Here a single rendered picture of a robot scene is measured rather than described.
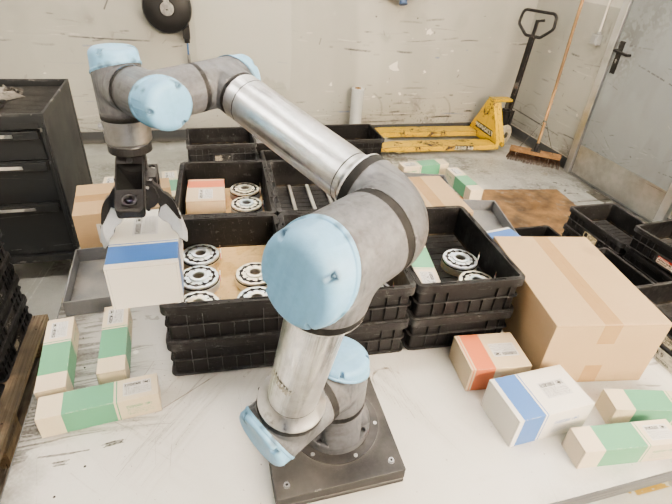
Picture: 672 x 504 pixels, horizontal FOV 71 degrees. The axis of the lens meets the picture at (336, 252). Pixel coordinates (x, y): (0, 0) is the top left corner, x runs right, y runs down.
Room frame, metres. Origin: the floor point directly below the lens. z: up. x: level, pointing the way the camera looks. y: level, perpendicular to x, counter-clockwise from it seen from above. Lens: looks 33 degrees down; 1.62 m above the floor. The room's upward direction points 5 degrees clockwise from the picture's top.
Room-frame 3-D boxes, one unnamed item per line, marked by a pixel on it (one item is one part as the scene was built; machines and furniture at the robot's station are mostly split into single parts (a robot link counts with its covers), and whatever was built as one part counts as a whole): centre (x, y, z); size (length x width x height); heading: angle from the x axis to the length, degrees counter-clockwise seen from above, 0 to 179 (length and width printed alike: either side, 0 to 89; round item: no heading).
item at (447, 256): (1.17, -0.37, 0.86); 0.10 x 0.10 x 0.01
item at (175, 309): (1.00, 0.28, 0.92); 0.40 x 0.30 x 0.02; 14
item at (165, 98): (0.71, 0.28, 1.41); 0.11 x 0.11 x 0.08; 50
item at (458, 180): (1.99, -0.55, 0.73); 0.24 x 0.06 x 0.06; 18
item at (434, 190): (1.59, -0.32, 0.78); 0.30 x 0.22 x 0.16; 16
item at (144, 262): (0.74, 0.36, 1.09); 0.20 x 0.12 x 0.09; 18
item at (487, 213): (1.66, -0.56, 0.73); 0.27 x 0.20 x 0.05; 5
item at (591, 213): (2.22, -1.46, 0.31); 0.40 x 0.30 x 0.34; 18
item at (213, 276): (0.98, 0.35, 0.86); 0.10 x 0.10 x 0.01
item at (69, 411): (0.66, 0.49, 0.73); 0.24 x 0.06 x 0.06; 113
